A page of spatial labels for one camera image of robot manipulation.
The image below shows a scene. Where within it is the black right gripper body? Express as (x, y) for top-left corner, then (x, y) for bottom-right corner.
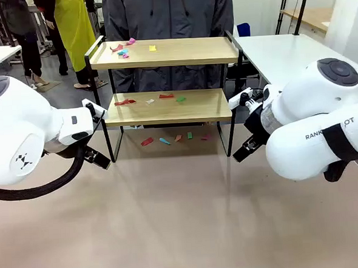
(242, 104), (273, 143)

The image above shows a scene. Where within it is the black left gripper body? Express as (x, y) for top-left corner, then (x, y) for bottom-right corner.
(42, 135), (93, 163)

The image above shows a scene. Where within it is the large white table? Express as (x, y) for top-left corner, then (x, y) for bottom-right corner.
(232, 29), (358, 90)

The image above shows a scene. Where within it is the blue chair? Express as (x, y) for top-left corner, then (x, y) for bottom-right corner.
(235, 22), (251, 38)

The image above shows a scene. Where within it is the person in yellow apron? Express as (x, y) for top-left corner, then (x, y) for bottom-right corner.
(32, 0), (101, 92)

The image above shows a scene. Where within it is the wooden background table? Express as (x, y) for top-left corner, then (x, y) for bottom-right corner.
(280, 5), (335, 37)

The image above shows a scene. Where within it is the black tripod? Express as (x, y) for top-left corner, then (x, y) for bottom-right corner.
(273, 0), (315, 38)

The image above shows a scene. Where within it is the person in dark clothes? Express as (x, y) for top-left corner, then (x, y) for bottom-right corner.
(0, 0), (53, 90)

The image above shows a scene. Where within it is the person in gray jacket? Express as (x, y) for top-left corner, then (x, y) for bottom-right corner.
(101, 0), (240, 96)

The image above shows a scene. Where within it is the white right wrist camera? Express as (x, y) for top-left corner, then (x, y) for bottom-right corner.
(227, 87), (256, 110)

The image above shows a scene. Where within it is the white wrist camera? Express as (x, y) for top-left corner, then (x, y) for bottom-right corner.
(227, 87), (256, 110)
(81, 97), (108, 123)

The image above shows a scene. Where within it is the black braided cable sleeve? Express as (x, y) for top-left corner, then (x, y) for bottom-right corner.
(0, 138), (94, 203)

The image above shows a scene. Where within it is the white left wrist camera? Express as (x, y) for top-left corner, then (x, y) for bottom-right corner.
(81, 97), (108, 123)

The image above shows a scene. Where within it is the black strap on arm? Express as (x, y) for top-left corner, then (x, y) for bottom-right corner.
(320, 122), (358, 183)

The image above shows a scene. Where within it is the black frame wooden shelf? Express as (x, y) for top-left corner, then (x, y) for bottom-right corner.
(83, 26), (250, 166)

